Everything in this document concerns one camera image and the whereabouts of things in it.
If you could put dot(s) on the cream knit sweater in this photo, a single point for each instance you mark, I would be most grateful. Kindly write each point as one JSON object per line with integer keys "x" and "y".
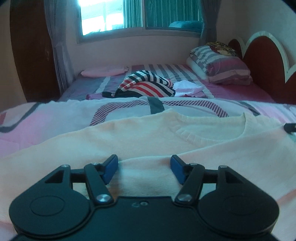
{"x": 257, "y": 147}

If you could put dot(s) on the grey right curtain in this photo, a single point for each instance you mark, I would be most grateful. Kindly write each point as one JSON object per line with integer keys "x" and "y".
{"x": 209, "y": 10}

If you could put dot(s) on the striped purple mattress sheet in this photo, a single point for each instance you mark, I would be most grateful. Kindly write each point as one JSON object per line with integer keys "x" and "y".
{"x": 91, "y": 88}

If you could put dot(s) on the striped pillow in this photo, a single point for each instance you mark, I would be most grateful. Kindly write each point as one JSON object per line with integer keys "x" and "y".
{"x": 218, "y": 66}

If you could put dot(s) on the striped folded shirt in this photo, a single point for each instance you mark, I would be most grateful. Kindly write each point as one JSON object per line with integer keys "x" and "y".
{"x": 143, "y": 83}

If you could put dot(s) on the red white headboard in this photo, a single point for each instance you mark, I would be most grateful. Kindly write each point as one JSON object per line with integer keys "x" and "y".
{"x": 269, "y": 66}

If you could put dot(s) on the grey curtain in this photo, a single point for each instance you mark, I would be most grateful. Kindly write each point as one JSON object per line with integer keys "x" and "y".
{"x": 209, "y": 10}
{"x": 55, "y": 15}

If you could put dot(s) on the white folded cloth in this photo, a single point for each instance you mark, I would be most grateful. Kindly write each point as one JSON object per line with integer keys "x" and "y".
{"x": 186, "y": 88}

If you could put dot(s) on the teal cushion outside window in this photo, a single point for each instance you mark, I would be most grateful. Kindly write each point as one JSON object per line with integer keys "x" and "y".
{"x": 191, "y": 26}

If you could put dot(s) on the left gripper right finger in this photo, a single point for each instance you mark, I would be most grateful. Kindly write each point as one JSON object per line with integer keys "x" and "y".
{"x": 180, "y": 169}

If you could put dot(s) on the grey left curtain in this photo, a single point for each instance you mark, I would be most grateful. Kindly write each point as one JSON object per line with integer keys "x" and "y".
{"x": 55, "y": 15}

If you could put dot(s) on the patterned gold cloth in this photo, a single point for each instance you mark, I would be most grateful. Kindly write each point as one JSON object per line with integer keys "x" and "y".
{"x": 221, "y": 48}

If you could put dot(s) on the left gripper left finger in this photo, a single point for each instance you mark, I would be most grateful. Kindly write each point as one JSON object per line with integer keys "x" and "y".
{"x": 108, "y": 168}

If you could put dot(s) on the pink patterned bedsheet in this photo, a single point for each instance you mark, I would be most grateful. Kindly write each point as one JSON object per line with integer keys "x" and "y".
{"x": 33, "y": 123}

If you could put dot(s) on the pink flat cushion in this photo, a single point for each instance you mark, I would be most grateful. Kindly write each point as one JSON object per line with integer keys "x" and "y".
{"x": 104, "y": 71}

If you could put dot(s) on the dark wooden door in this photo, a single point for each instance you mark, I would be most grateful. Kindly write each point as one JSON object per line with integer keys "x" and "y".
{"x": 32, "y": 51}

